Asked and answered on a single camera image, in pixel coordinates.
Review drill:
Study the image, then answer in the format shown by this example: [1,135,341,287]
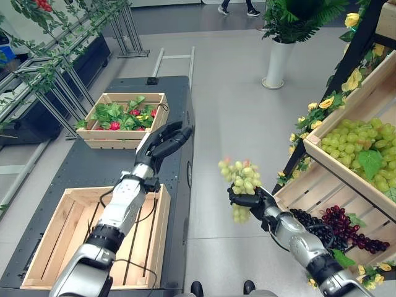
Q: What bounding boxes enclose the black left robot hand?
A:
[135,121,193,173]

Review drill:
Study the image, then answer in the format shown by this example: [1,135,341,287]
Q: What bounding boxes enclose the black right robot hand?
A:
[227,184,280,222]

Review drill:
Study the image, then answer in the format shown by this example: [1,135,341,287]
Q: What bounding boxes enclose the green grape bunch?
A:
[218,157,263,225]

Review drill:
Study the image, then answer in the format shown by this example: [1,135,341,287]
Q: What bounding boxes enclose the strawberries with green leaves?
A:
[75,95,159,132]

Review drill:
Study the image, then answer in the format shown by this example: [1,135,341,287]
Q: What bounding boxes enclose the black grape bunch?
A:
[289,207,350,252]

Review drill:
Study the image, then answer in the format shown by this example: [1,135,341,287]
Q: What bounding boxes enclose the wooden crate with greens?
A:
[75,92,170,150]

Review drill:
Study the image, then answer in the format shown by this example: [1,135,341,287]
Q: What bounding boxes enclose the wooden crate with dark grapes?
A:
[273,160,396,270]

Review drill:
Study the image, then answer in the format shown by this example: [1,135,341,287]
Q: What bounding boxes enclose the black table cart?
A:
[0,75,195,292]

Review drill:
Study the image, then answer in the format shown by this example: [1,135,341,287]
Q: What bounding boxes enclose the tilted wooden display crate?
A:
[303,51,396,224]

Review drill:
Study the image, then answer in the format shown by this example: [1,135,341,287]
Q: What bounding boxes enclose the red grape bunch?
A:
[321,204,390,255]

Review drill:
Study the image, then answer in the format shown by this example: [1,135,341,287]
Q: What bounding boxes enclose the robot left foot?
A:
[190,280,204,297]

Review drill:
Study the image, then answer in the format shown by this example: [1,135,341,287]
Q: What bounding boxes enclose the heap of green grapes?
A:
[320,117,396,202]

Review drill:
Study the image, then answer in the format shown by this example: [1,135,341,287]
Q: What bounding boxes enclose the black low cabinet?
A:
[69,33,112,89]

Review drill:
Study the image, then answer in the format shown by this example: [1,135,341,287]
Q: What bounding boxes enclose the green grape leaf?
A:
[358,149,384,183]

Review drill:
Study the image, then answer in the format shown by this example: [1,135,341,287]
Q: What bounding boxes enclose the yellow flower garland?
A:
[277,12,396,291]

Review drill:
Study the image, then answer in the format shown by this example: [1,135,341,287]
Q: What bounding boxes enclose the empty wooden crate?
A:
[20,184,171,290]

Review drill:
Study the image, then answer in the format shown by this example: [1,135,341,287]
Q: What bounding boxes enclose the white tall planter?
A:
[261,38,298,90]

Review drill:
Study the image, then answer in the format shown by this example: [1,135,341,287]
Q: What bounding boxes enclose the green ivy garland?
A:
[0,0,131,131]

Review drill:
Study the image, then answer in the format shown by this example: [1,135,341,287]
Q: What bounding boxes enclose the person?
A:
[217,0,262,17]

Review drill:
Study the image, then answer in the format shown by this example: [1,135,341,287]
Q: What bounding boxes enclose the green fern plant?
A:
[261,0,368,45]

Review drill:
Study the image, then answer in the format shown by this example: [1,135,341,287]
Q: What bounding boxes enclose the red fruit cluster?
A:
[32,0,54,13]

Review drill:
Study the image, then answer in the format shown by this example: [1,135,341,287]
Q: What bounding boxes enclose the pale wooden crate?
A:
[375,0,396,35]

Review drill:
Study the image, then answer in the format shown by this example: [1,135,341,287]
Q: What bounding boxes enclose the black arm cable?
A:
[88,185,159,287]

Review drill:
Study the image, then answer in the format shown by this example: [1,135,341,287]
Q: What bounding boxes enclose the aluminium ladder frame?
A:
[152,46,196,91]

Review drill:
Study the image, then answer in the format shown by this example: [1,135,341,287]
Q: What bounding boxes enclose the aluminium frame rack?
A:
[0,46,97,142]

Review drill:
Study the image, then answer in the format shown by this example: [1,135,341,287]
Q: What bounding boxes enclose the aluminium frame stand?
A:
[108,4,151,59]

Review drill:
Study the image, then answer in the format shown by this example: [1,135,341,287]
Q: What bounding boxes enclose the black shelf frame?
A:
[283,0,396,186]

